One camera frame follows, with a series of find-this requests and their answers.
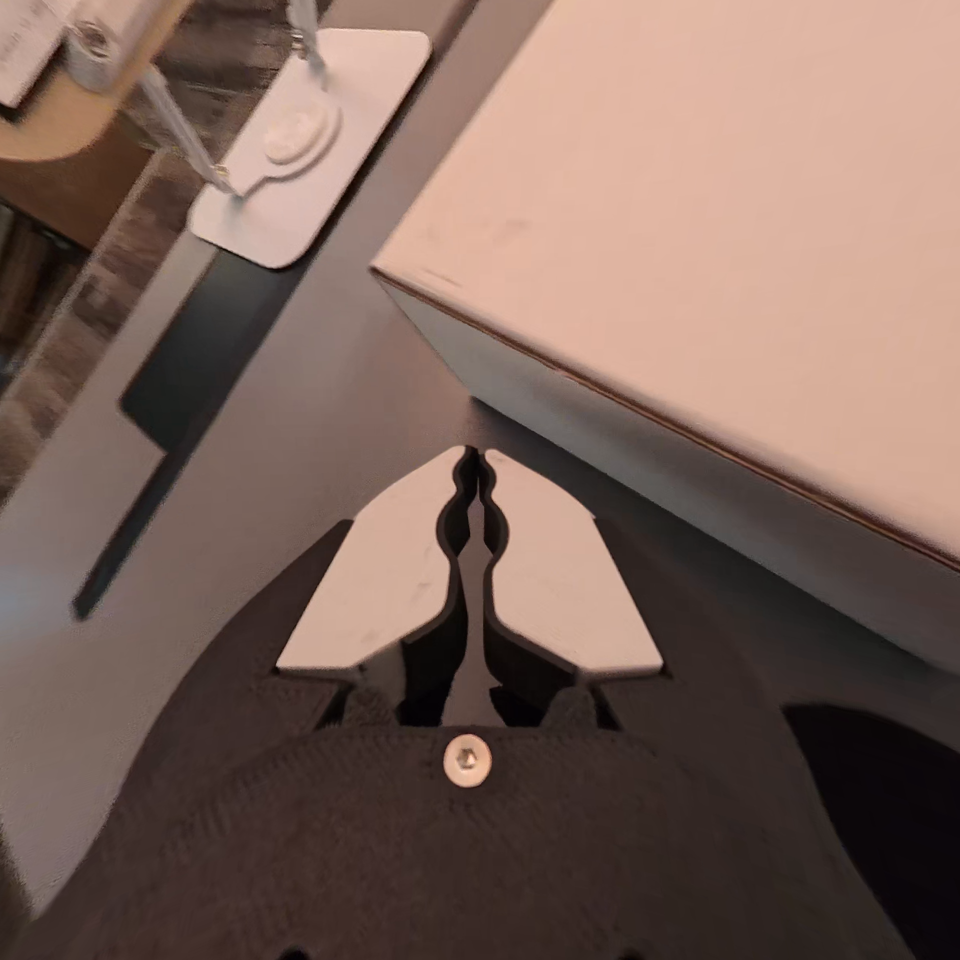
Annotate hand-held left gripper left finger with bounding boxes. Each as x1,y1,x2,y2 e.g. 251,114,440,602
274,445,481,727

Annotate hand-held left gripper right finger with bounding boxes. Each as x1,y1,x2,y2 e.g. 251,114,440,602
478,448,666,727

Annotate white cardboard box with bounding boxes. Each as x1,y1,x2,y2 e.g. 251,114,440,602
369,0,960,676

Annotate instruction sheet on white stand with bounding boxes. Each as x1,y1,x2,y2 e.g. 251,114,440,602
186,0,434,270

